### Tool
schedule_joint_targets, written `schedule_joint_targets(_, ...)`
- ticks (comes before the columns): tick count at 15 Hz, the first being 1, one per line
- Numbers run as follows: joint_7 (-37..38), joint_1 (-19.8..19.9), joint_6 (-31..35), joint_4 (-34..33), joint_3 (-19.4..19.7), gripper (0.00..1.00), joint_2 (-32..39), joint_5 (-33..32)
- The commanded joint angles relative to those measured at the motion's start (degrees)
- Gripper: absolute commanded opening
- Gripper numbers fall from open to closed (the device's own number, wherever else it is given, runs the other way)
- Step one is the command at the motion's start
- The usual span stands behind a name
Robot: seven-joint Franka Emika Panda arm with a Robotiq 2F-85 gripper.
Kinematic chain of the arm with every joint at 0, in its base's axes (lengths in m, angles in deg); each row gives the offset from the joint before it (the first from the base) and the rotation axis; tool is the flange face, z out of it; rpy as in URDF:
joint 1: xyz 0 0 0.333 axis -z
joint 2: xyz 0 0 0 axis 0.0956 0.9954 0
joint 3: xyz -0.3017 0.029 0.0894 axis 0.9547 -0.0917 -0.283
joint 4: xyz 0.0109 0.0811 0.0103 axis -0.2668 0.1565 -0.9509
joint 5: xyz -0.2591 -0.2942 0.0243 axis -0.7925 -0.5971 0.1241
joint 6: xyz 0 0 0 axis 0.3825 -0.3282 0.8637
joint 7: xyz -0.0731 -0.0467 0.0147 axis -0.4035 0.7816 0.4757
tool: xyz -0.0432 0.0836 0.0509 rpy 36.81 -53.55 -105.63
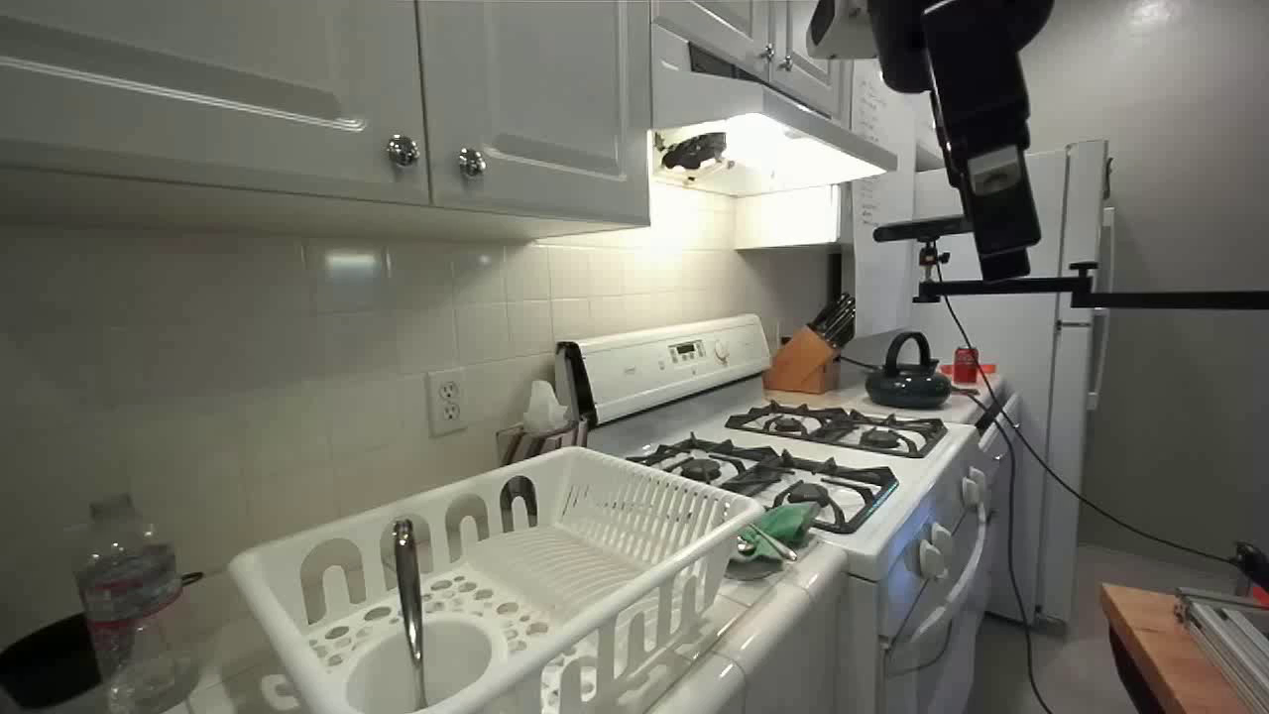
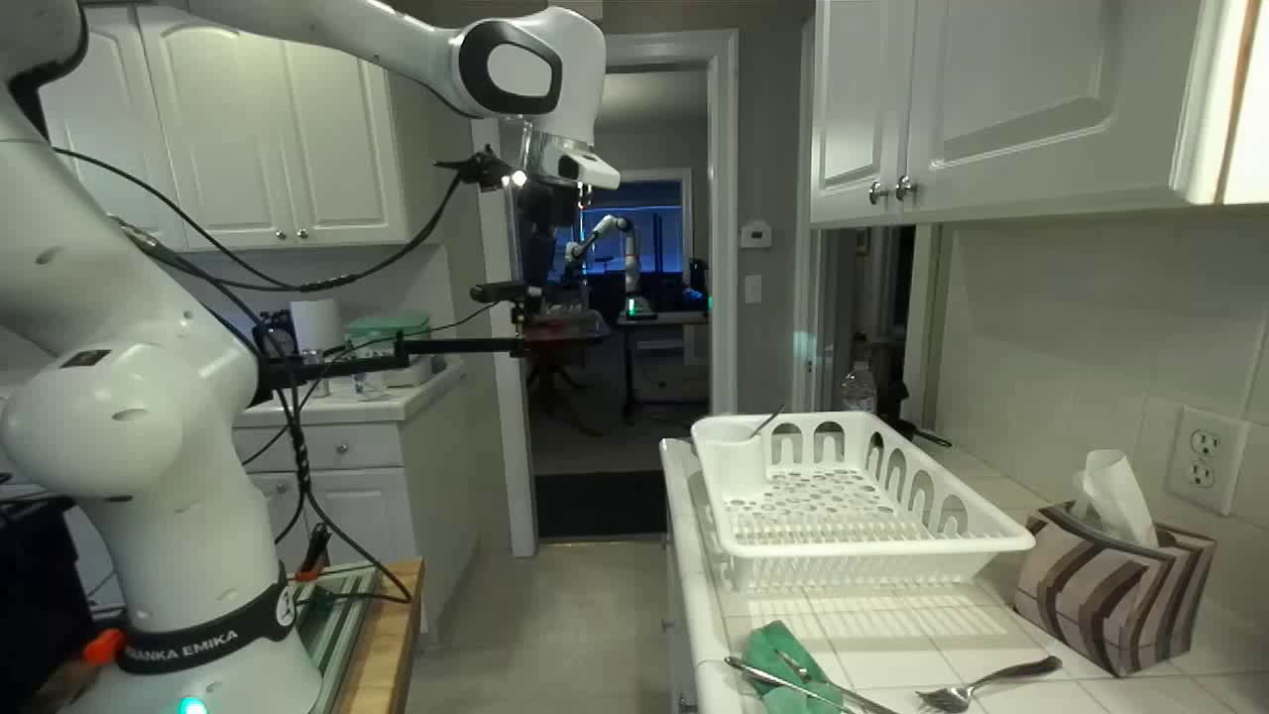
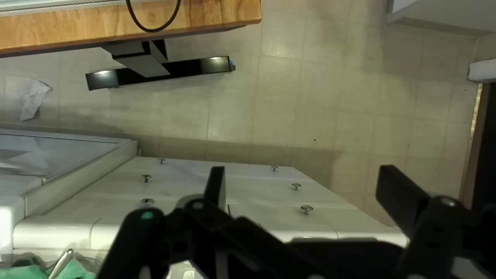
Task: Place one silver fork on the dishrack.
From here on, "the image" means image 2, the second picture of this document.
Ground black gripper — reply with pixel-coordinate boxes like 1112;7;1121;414
518;181;596;290

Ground white utensil cup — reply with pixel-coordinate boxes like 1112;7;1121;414
710;415;774;502

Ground silver metal spoon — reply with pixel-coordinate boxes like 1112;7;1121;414
722;654;905;714

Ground blue lit window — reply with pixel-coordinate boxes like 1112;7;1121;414
579;176;695;287

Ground dark desk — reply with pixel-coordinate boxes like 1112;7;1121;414
612;305;715;414

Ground green box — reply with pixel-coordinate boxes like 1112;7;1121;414
345;309;436;360

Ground white paper towel roll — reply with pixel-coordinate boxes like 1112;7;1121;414
284;297;345;366

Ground white base cabinet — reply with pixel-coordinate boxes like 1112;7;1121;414
231;358;482;644

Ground white kitchen corner cabinets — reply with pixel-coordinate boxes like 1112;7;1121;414
37;5;416;259

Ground clear water bottle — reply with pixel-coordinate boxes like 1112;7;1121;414
842;358;879;415

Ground wooden table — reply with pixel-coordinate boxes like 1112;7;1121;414
326;557;432;714

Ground white plastic dish rack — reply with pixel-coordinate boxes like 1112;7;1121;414
685;410;1038;594

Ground green dish cloth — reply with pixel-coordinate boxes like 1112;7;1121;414
733;619;851;714

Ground black case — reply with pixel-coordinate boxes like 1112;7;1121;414
0;492;99;714

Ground striped tissue box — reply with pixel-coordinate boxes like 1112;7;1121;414
1007;498;1220;682

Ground white power outlet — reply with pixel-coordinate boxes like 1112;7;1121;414
1160;403;1254;518

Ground black mounted camera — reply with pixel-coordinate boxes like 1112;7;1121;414
464;278;547;323

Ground black camera mount rod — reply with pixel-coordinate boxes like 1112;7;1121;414
252;327;620;401

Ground white door frame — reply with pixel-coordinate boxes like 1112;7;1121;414
459;26;747;565

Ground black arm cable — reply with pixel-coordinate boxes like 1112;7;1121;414
47;139;482;303

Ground black base cable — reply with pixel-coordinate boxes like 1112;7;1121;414
110;215;422;611

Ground metal base frame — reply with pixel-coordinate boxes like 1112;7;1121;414
289;561;388;689

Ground white upper wall cabinet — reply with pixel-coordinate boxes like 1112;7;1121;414
804;0;1269;230

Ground orange handle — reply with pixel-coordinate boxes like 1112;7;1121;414
74;624;132;676

